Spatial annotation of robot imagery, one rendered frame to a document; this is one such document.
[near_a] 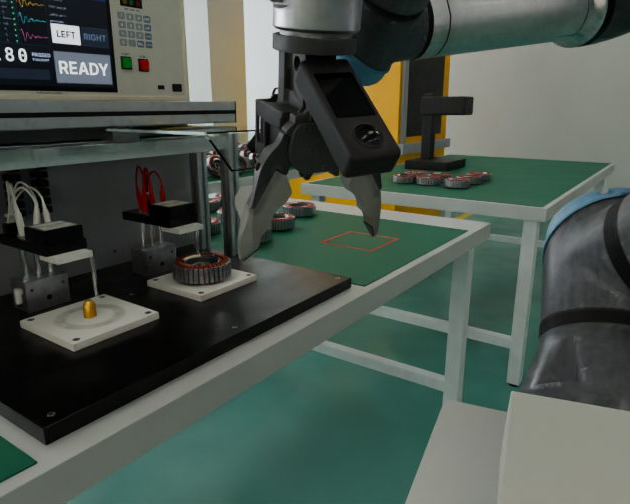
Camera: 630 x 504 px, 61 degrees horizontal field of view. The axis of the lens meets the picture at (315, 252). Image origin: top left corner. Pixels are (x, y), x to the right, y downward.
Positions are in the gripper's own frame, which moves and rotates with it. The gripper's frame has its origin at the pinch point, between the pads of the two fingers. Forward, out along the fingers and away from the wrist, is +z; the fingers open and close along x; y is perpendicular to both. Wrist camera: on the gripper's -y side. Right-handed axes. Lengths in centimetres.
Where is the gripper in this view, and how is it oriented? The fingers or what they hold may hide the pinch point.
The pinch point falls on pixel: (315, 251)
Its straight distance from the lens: 53.2
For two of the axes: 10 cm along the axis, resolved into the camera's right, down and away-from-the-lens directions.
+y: -4.7, -4.2, 7.8
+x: -8.8, 1.7, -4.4
